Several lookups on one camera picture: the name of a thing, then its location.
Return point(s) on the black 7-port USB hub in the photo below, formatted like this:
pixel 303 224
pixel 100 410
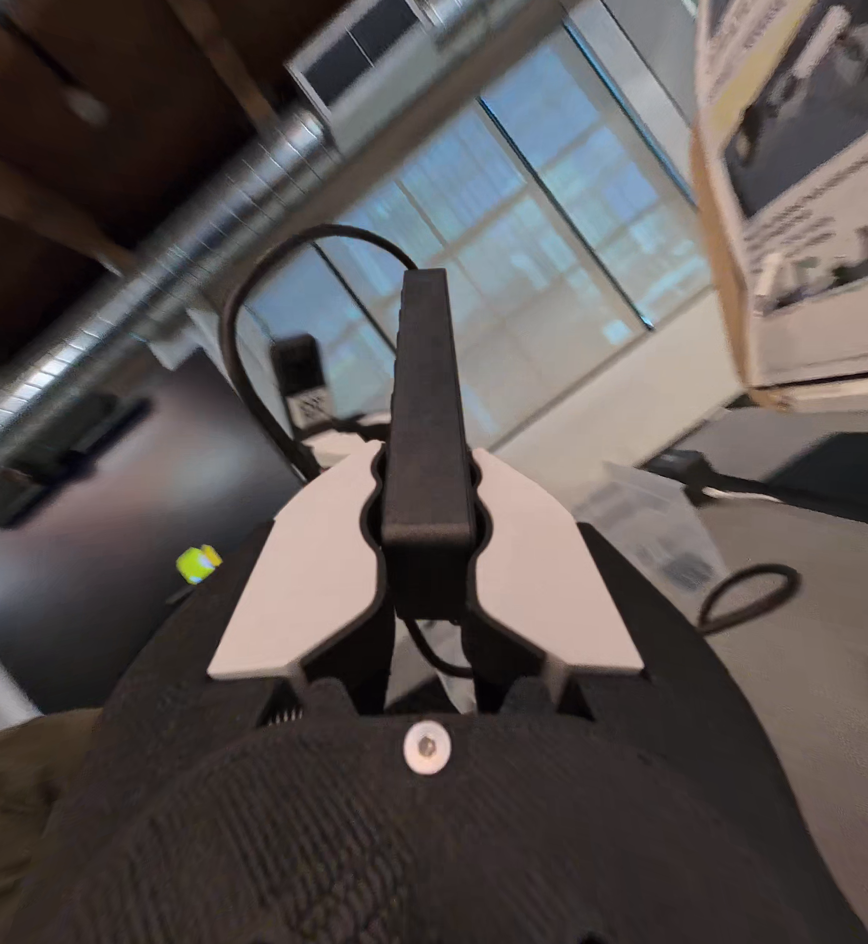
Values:
pixel 242 295

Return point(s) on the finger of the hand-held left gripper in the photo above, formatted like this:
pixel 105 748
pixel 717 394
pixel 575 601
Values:
pixel 348 446

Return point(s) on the large dark panel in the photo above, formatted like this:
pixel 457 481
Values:
pixel 109 546

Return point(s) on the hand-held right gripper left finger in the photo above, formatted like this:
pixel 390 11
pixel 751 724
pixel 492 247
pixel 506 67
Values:
pixel 294 590

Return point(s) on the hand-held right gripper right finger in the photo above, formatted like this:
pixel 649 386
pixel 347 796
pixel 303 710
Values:
pixel 552 590

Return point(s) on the black power station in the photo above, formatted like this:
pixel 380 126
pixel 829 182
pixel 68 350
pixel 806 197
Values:
pixel 682 469

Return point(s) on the silver ventilation duct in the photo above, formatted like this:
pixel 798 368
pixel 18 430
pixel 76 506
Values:
pixel 183 236

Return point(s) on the ceiling air vent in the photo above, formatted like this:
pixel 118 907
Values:
pixel 375 52

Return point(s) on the large glass window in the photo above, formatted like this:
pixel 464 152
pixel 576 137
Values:
pixel 552 221

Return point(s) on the clear plastic bin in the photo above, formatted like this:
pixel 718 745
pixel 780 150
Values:
pixel 655 531

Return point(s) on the instruction poster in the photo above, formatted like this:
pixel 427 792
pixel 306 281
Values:
pixel 832 192

